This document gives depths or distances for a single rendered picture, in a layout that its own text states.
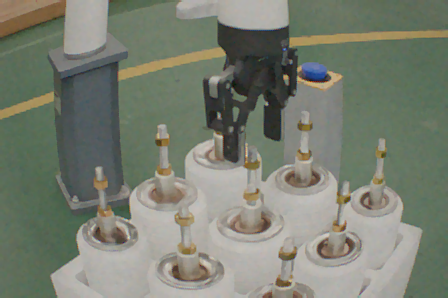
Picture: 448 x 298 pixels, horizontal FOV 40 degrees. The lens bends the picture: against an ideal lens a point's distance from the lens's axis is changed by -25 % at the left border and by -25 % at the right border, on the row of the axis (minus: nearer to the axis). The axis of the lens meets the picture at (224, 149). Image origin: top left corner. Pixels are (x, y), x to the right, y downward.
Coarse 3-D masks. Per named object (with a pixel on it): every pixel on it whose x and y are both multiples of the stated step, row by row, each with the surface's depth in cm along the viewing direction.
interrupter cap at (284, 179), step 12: (288, 168) 99; (312, 168) 99; (324, 168) 98; (276, 180) 96; (288, 180) 96; (312, 180) 97; (324, 180) 96; (288, 192) 94; (300, 192) 93; (312, 192) 93
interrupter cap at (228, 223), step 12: (228, 216) 89; (240, 216) 90; (264, 216) 89; (276, 216) 89; (228, 228) 87; (240, 228) 88; (264, 228) 87; (276, 228) 87; (240, 240) 85; (252, 240) 85; (264, 240) 85
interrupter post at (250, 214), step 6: (246, 204) 86; (258, 204) 86; (246, 210) 86; (252, 210) 86; (258, 210) 86; (246, 216) 87; (252, 216) 86; (258, 216) 87; (246, 222) 87; (252, 222) 87; (258, 222) 87; (246, 228) 87; (252, 228) 87
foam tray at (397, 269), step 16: (336, 208) 103; (208, 224) 101; (400, 224) 98; (400, 240) 96; (416, 240) 94; (80, 256) 92; (400, 256) 90; (64, 272) 88; (80, 272) 90; (368, 272) 88; (384, 272) 87; (400, 272) 91; (64, 288) 86; (80, 288) 85; (368, 288) 85; (384, 288) 85; (400, 288) 97
